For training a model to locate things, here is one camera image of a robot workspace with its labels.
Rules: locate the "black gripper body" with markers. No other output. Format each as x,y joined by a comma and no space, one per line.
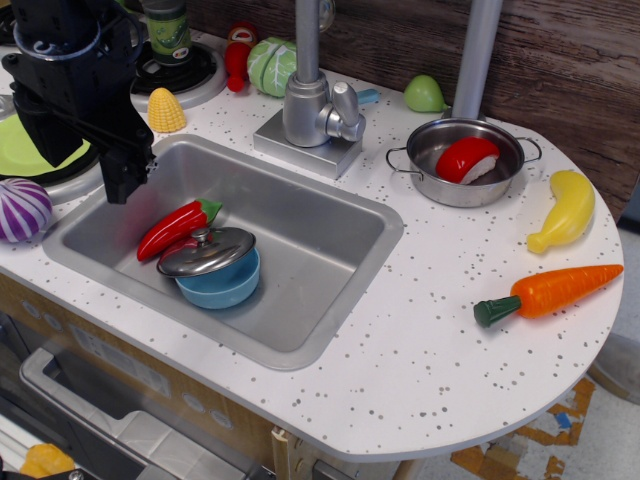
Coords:
65,101

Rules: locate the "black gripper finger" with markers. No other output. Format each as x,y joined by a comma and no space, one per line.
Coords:
124,170

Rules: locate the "red and white toy sushi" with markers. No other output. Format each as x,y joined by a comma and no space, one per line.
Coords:
466,160

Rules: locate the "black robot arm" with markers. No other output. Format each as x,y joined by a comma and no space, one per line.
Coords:
69,28

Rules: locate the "small steel pan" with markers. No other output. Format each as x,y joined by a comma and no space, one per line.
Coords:
427,143

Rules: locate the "black stove burner front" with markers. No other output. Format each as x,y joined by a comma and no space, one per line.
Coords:
73,183

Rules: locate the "black stove burner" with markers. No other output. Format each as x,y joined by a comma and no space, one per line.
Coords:
73,183
193,83

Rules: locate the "yellow toy corn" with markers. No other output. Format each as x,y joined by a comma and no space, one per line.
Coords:
165,114

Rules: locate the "red toy chili pepper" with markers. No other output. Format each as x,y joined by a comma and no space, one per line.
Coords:
177,225

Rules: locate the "grey stove knob front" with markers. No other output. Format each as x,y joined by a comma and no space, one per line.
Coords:
7,107

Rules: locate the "green toy plate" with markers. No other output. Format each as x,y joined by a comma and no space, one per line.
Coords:
20,157

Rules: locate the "purple striped toy onion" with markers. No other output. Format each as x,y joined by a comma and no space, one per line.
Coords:
26,208

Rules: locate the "green toy can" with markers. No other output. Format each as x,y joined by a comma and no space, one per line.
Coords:
168,30

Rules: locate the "steel pot lid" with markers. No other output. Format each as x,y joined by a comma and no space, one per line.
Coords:
206,250

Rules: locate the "grey sink basin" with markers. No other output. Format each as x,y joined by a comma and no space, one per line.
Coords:
319,248

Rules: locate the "blue toy pot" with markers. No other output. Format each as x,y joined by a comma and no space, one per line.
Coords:
226,287

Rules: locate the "red toy ketchup bottle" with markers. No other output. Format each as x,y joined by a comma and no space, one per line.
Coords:
241,39

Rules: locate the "green toy cabbage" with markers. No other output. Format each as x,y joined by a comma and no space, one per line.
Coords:
270,64

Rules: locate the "grey toy faucet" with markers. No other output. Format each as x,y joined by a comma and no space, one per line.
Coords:
320,127

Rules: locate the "yellow toy on floor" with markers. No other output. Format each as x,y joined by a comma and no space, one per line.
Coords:
44,460

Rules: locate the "green toy pear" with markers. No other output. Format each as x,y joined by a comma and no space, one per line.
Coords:
423,94

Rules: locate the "grey metal pole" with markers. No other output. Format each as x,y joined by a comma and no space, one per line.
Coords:
476,57

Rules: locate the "orange toy carrot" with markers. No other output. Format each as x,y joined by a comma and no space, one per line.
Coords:
544,293

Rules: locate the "yellow toy banana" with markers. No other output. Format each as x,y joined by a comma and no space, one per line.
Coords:
571,214

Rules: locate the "grey oven door handle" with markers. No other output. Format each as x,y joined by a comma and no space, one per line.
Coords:
163,452

